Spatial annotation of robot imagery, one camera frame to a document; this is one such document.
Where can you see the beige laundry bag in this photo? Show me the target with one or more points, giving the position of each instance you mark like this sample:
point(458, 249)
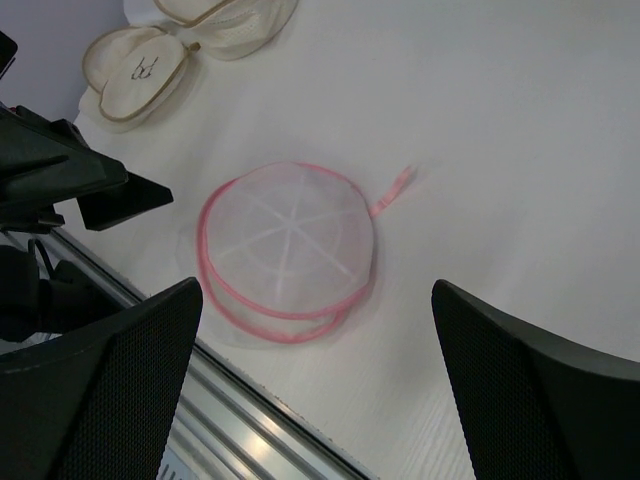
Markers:
point(130, 72)
point(225, 30)

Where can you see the pink-trimmed mesh laundry bag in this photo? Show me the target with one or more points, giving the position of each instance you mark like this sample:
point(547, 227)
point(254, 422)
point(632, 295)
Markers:
point(283, 253)

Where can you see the aluminium front rail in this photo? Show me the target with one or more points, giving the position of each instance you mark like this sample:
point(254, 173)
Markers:
point(223, 426)

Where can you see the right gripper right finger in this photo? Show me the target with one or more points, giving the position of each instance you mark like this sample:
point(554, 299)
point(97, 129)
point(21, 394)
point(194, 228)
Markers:
point(532, 404)

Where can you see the beige laundry bag lower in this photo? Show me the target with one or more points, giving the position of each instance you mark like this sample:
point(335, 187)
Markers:
point(130, 72)

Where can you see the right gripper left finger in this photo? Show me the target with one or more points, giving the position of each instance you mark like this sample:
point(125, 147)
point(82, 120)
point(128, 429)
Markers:
point(99, 402)

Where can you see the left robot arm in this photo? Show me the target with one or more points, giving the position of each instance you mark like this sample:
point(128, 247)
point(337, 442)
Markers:
point(39, 297)

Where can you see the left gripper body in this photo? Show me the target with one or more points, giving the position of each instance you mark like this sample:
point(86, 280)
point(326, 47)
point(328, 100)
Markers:
point(45, 219)

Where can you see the beige laundry bag upper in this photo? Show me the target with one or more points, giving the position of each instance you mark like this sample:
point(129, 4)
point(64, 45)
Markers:
point(225, 30)

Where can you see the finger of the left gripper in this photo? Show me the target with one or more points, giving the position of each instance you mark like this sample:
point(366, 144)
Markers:
point(40, 168)
point(113, 206)

